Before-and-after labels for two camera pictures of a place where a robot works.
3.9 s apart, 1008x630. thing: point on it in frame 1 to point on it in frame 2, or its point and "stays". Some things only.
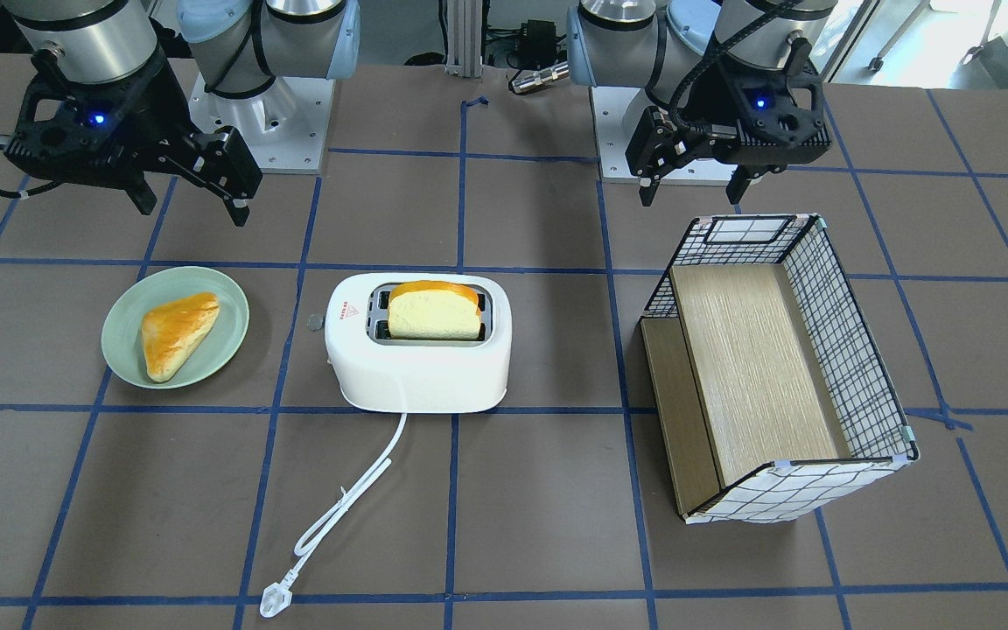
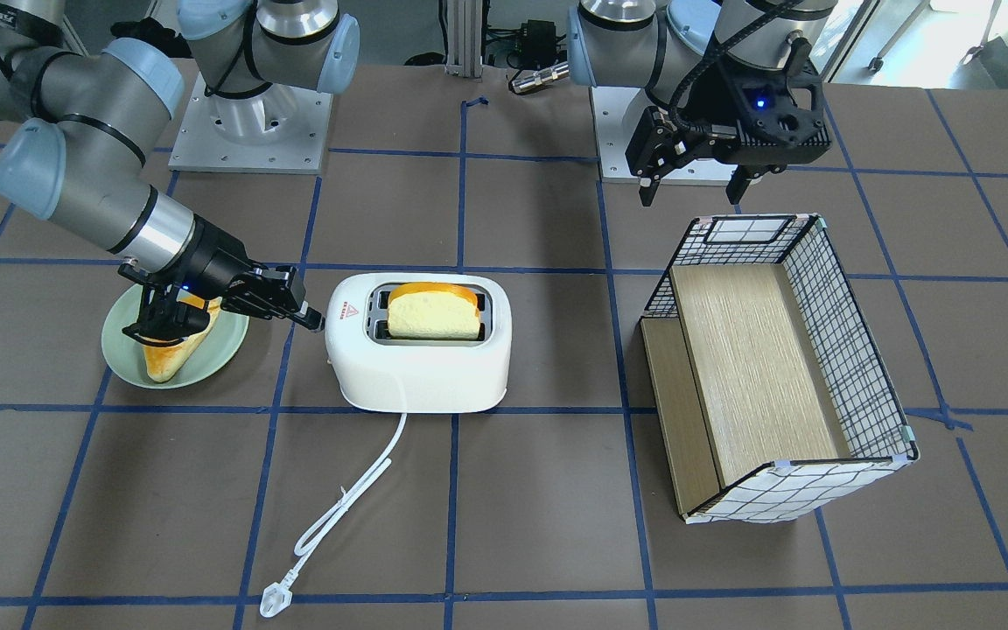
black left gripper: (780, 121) stays
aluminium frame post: (465, 24) stays
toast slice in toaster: (427, 311) stays
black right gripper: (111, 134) to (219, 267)
